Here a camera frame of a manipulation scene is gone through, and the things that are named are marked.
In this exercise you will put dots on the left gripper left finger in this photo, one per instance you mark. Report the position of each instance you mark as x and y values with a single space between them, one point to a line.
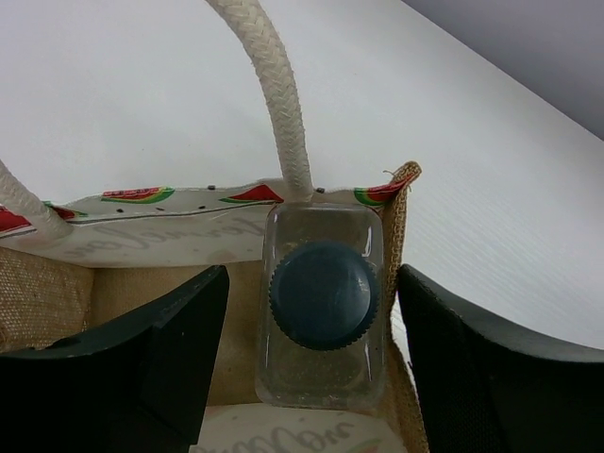
138 383

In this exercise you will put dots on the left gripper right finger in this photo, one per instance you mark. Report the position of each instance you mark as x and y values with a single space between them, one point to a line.
487 384

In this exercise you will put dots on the canvas watermelon print bag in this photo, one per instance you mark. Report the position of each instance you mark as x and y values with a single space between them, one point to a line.
68 269

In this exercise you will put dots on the clear bottle grey cap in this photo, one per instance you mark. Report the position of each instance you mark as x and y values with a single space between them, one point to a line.
322 323

